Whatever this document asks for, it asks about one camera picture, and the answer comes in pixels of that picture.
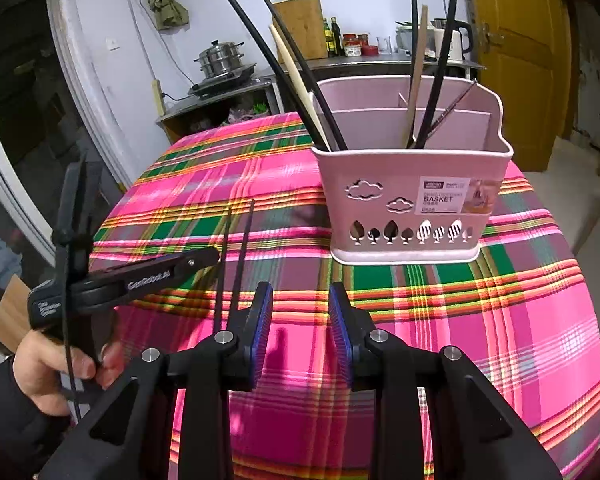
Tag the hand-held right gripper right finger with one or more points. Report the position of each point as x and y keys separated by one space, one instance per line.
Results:
x=341 y=330

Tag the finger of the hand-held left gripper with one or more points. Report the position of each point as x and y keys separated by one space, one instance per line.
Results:
x=197 y=262

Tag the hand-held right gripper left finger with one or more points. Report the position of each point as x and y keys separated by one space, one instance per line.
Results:
x=262 y=330

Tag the thin dark chopstick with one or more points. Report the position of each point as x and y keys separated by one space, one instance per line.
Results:
x=245 y=240
x=223 y=260

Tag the pink plastic utensil basket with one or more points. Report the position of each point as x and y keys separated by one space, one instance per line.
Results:
x=380 y=170

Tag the cream wooden chopstick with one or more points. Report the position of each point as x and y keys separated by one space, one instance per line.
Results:
x=420 y=50
x=292 y=67

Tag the person's left forearm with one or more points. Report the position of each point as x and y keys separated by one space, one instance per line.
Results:
x=10 y=435

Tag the person's left hand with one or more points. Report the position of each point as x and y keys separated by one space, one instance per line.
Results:
x=40 y=375

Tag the pink green plaid blanket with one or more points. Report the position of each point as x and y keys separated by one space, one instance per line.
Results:
x=430 y=335

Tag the beige power strip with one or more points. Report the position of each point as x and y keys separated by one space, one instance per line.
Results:
x=158 y=96

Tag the induction cooker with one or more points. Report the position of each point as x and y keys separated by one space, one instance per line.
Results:
x=222 y=82

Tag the stainless steel steamer pot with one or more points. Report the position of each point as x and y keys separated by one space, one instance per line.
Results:
x=220 y=57

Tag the wooden cutting board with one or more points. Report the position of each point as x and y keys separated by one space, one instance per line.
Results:
x=305 y=30

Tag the dark oil bottle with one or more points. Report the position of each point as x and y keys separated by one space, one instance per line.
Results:
x=327 y=40
x=335 y=40

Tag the metal kitchen counter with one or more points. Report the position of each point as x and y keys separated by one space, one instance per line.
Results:
x=365 y=62

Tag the clear drinking glass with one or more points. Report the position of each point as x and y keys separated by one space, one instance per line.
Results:
x=384 y=46

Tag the white electric kettle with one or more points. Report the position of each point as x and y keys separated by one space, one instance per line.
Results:
x=457 y=42

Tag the yellow wooden door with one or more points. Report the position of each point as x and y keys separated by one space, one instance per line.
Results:
x=520 y=60

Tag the white window frame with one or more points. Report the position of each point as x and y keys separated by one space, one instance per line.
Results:
x=15 y=185

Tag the white wall switch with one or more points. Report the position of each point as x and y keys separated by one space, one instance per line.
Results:
x=113 y=43

